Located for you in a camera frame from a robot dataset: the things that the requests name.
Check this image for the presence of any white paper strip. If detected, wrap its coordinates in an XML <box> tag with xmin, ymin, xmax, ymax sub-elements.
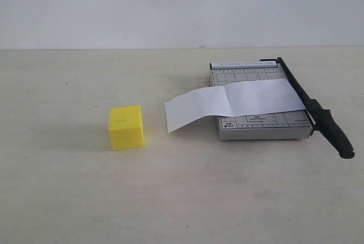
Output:
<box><xmin>164</xmin><ymin>78</ymin><xmax>305</xmax><ymax>133</ymax></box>

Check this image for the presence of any yellow cube block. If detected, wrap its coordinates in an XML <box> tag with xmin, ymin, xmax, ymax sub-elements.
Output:
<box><xmin>108</xmin><ymin>105</ymin><xmax>145</xmax><ymax>151</ymax></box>

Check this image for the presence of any black cutter blade arm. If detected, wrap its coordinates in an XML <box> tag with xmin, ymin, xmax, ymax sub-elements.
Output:
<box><xmin>260</xmin><ymin>57</ymin><xmax>355</xmax><ymax>159</ymax></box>

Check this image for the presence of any grey paper cutter base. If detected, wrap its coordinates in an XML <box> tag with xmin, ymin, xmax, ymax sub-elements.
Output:
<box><xmin>210</xmin><ymin>59</ymin><xmax>313</xmax><ymax>140</ymax></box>

